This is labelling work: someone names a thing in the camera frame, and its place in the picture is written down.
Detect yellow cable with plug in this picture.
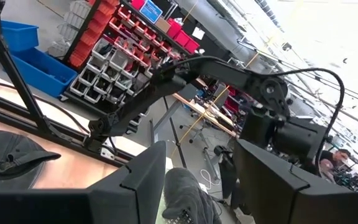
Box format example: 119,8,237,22
170,35,275,156

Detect rack of storage bins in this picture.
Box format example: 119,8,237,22
47,0,201,113

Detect dark charcoal cap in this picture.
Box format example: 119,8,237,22
0,128,62,190
162,167,222,224

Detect large blue plastic bin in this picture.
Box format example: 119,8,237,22
11,46,79,99

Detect grey rolling stand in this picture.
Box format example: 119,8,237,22
178,123,226,182

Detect white floor cable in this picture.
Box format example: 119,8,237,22
200,168,222,188

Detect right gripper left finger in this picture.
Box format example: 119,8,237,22
0,140,167,224

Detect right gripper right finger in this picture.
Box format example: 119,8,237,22
234,139,358,224

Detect person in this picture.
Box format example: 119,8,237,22
318,148,352,184

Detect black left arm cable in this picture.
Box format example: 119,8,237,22
163,55,346,175

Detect wooden workbench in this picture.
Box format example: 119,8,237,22
171,91,239,138

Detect cardboard box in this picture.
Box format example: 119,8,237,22
155,17,172,34

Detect blue sign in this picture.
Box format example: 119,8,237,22
139,0,163,25

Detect small blue plastic bin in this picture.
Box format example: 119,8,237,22
0,20,40,52

